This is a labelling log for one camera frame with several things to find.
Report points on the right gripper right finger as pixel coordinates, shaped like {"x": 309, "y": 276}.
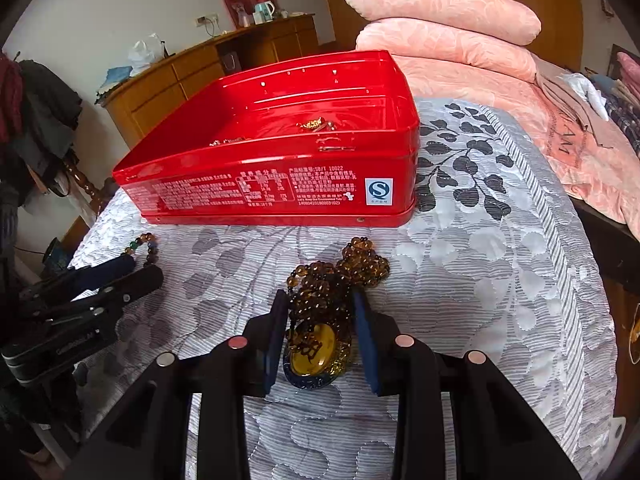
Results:
{"x": 497, "y": 435}

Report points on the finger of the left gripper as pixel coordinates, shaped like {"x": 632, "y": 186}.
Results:
{"x": 135, "y": 284}
{"x": 72, "y": 282}

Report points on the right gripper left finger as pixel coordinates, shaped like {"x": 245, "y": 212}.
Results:
{"x": 145, "y": 435}

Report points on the silver bangle with gold charm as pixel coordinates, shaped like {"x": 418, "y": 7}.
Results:
{"x": 317, "y": 125}

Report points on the wooden coat stand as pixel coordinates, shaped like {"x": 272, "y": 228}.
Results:
{"x": 98, "y": 197}

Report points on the black hanging coat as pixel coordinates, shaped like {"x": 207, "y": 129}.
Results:
{"x": 50, "y": 116}

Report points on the grey floral quilted bedspread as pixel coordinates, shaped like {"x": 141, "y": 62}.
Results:
{"x": 494, "y": 259}

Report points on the wooden sideboard cabinet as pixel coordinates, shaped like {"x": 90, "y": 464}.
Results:
{"x": 138, "y": 104}

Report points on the dark red hanging garment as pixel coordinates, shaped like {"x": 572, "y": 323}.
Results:
{"x": 11, "y": 97}

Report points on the blue folded cloth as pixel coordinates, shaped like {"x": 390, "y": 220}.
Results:
{"x": 115, "y": 76}

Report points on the white plastic bag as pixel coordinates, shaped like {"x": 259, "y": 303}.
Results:
{"x": 145, "y": 53}

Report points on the red tin box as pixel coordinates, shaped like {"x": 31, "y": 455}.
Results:
{"x": 232, "y": 154}

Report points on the pink bed quilt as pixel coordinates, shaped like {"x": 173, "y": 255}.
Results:
{"x": 605, "y": 175}

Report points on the teal white kettle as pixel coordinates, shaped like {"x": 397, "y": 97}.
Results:
{"x": 266, "y": 9}

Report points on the pile of folded clothes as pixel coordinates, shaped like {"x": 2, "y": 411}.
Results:
{"x": 614, "y": 95}

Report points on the lower pink pillow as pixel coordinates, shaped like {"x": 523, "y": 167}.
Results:
{"x": 422, "y": 39}

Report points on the pink pillow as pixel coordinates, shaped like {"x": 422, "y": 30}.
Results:
{"x": 422, "y": 39}
{"x": 507, "y": 20}

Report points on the upper pink pillow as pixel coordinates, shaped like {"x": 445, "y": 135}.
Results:
{"x": 507, "y": 20}

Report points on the wooden door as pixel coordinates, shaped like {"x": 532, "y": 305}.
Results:
{"x": 450, "y": 5}

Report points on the wall power socket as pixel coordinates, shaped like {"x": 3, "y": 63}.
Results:
{"x": 208, "y": 19}

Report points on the red picture frame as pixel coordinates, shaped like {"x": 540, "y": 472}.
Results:
{"x": 243, "y": 14}

